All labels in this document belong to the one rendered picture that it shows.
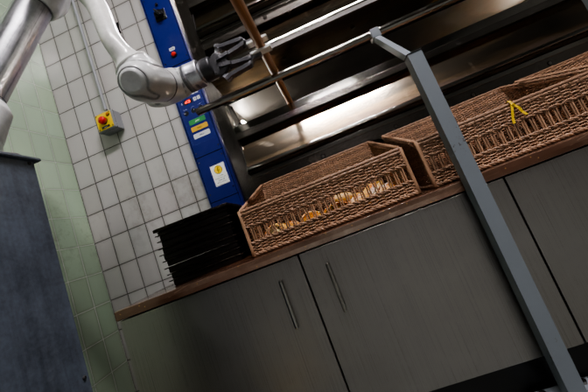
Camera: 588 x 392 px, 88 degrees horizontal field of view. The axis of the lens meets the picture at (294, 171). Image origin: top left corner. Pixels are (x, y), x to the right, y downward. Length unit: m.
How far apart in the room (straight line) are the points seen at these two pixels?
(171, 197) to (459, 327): 1.32
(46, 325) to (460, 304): 0.95
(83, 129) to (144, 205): 0.56
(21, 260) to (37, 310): 0.10
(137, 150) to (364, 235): 1.29
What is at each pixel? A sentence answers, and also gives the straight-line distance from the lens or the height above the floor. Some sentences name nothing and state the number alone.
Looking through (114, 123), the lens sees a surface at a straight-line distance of 1.82.
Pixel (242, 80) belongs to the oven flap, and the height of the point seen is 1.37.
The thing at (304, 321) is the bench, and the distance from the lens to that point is 0.96.
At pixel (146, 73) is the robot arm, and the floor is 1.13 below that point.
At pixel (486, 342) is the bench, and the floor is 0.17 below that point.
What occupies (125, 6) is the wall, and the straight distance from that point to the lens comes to 2.14.
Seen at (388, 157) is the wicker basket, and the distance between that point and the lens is 0.96.
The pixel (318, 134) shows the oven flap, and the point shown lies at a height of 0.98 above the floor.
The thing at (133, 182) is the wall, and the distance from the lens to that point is 1.79.
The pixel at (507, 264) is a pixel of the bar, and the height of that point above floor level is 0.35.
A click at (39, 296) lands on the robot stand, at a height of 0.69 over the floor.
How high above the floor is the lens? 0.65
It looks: 8 degrees up
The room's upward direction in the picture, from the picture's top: 21 degrees counter-clockwise
